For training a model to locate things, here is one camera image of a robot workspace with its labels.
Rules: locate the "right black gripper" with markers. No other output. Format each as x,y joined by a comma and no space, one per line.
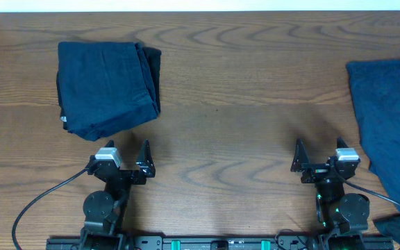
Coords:
301,162

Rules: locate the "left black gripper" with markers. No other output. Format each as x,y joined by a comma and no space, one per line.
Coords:
146,169

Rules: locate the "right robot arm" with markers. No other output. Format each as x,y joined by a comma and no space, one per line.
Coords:
343,215

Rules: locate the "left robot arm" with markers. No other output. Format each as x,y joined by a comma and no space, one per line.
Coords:
105,209

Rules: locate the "dark cloth at corner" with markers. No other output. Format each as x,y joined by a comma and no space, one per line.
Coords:
389,226

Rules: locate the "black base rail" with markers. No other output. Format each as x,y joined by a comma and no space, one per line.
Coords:
194,243

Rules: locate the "dark blue shorts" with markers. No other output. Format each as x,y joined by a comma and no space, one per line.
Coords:
107,87
375,91

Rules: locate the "folded dark blue shorts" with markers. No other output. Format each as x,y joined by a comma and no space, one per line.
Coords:
107,87

